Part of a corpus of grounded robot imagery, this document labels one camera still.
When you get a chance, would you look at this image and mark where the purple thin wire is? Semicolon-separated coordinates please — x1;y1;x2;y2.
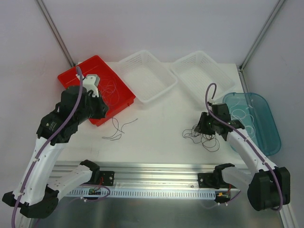
102;117;139;141

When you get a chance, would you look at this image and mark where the white thin wire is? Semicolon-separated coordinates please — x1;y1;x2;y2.
230;99;258;138

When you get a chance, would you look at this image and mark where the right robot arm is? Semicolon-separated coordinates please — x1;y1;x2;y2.
195;102;291;211

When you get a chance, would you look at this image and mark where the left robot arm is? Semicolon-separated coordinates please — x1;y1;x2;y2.
2;85;109;219

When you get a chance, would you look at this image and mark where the red plastic tray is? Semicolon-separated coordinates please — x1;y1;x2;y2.
57;55;135;126

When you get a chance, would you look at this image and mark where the teal translucent plastic tub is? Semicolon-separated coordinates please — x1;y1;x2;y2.
223;92;281;156

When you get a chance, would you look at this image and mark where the white perforated basket right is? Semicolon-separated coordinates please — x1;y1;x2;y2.
171;51;235;104

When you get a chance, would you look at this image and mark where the white perforated basket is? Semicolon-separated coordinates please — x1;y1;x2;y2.
171;51;235;104
116;50;178;104

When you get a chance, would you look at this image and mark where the white perforated basket left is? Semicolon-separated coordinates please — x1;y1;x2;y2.
116;50;178;104

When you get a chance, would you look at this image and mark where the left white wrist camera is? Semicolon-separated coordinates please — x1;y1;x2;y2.
82;74;100;97

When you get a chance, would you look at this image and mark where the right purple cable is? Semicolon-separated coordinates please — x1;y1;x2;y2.
205;83;285;211

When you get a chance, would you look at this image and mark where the aluminium mounting rail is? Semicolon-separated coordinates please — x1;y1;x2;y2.
52;161;252;190

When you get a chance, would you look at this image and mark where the white slotted cable duct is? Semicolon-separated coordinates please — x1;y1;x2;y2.
67;188;216;200

